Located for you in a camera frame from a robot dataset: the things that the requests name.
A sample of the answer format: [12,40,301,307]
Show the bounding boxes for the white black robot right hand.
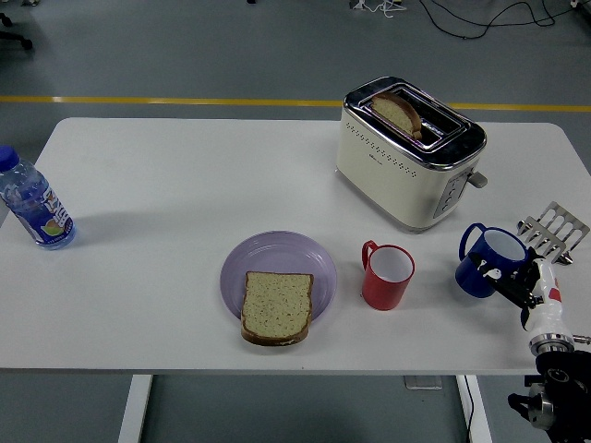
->
[469,248,565,341]

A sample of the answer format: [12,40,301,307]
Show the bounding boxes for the blue enamel cup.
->
[455,222,532,300]

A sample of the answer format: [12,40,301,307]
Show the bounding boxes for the red enamel cup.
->
[360,239,416,311]

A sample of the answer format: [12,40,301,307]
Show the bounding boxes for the rounded upright bread slice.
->
[371,91,424,140]

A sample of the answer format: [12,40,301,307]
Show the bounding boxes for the flat square bread slice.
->
[239,270,315,346]

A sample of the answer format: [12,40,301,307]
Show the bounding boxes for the silver metal toast rack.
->
[516,201,591,265]

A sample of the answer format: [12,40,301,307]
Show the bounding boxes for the white table leg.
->
[456,374,493,443]
[118,374,154,443]

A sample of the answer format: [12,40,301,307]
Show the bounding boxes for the cream chrome toaster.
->
[335,76,489,235]

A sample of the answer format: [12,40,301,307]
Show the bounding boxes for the purple plate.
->
[220,230,338,324]

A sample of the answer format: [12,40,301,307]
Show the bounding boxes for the yellow floor tape line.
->
[0,95,591,114]

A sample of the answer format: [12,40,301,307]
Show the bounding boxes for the blue capped drink bottle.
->
[0,145,78,250]

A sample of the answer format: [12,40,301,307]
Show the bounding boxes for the black office chair base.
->
[0,12,34,51]

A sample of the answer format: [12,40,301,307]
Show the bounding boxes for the thin black table cable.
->
[461,376,476,443]

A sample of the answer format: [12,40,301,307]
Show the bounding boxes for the grey under-table bracket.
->
[404,376,444,391]

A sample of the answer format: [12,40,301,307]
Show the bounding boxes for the black floor cable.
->
[417,0,591,41]

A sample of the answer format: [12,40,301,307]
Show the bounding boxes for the white floor cables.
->
[348,0,410,19]

